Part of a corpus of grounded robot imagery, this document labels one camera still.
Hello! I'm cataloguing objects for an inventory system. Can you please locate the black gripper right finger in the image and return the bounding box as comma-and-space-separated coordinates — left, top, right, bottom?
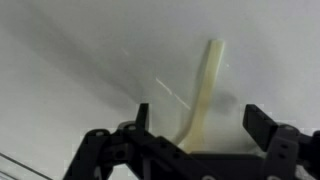
242, 103, 320, 180

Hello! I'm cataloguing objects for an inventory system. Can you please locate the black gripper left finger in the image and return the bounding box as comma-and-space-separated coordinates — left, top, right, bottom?
62, 102, 215, 180

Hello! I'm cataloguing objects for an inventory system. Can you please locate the white plastic spoon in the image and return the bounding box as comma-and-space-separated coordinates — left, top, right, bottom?
173, 38, 226, 154

